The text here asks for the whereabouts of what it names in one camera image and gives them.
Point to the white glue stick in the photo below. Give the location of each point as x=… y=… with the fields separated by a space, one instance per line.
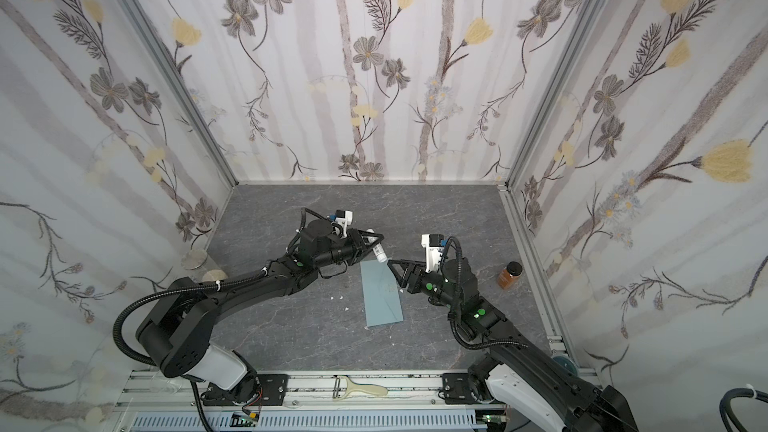
x=378 y=249

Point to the aluminium mounting rail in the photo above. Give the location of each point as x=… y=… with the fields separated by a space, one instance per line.
x=318 y=390

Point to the cream plastic peeler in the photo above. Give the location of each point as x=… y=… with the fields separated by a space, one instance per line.
x=344 y=387

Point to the light green envelope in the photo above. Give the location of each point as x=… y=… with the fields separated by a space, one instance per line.
x=381 y=295

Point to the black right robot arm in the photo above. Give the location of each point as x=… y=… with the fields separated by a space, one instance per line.
x=514 y=371

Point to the amber bottle black cap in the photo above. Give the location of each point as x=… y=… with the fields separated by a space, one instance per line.
x=509 y=275

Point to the teal ceramic mug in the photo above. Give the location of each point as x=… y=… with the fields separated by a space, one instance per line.
x=567 y=364

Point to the white slotted cable duct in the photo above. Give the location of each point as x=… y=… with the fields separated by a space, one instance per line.
x=356 y=420

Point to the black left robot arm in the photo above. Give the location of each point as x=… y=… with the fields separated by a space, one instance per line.
x=176 y=333

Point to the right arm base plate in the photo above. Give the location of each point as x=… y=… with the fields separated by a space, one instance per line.
x=463 y=388

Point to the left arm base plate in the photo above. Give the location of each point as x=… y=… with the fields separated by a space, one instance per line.
x=261 y=389

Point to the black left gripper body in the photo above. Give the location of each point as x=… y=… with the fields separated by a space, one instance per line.
x=357 y=246

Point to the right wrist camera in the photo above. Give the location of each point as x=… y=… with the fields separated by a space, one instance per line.
x=433 y=245

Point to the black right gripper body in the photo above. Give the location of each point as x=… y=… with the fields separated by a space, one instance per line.
x=424 y=279

